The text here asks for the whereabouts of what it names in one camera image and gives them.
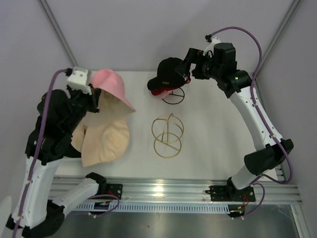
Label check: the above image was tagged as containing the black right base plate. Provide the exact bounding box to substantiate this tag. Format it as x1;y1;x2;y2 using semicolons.
205;185;256;202

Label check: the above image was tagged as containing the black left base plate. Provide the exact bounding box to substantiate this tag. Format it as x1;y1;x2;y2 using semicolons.
100;183;123;200

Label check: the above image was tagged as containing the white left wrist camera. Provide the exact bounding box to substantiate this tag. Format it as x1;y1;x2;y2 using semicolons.
66;66;92;95

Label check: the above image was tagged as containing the beige bucket hat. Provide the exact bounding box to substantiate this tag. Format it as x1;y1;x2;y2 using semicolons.
71;117;130;167

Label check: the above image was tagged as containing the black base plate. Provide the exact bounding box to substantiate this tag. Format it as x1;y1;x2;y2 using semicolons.
205;185;256;202
100;183;123;200

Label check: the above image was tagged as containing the red baseball cap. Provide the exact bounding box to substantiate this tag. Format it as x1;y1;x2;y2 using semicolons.
147;76;191;99

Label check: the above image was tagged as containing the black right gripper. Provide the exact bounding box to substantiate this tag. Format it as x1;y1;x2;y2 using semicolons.
175;48;222;80

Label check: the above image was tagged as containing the aluminium frame post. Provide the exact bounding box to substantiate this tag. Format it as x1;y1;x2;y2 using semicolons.
263;0;303;63
37;0;78;66

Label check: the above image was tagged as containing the right aluminium frame post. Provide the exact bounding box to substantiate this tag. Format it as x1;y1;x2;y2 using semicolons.
263;0;303;63

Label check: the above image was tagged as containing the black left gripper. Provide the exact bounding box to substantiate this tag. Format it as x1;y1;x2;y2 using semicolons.
63;82;102;133

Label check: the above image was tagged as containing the black wire hat stand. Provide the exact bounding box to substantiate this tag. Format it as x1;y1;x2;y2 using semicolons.
162;88;185;105

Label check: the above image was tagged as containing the pink bucket hat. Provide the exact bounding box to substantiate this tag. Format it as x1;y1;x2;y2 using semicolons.
90;69;136;118

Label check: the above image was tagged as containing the black sport baseball cap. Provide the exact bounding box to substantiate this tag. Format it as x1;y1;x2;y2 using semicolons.
147;57;190;91

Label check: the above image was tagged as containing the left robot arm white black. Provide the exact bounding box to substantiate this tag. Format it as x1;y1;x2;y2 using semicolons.
6;86;107;238

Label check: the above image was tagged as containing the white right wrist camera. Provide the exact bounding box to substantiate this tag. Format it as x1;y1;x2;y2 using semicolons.
203;35;221;57

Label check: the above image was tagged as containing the left aluminium frame post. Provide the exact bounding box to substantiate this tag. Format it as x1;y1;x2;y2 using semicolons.
37;0;78;66

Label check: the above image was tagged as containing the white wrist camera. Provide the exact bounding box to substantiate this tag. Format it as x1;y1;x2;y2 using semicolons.
66;66;92;95
203;35;221;57

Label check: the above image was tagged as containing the white slotted cable duct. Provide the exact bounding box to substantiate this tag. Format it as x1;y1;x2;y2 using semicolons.
74;202;229;214

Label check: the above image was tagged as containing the gold wire hat stand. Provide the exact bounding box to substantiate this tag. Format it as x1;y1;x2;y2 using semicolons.
151;113;185;159

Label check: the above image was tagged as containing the aluminium mounting rail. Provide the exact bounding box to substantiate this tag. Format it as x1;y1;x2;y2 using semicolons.
48;176;303;205

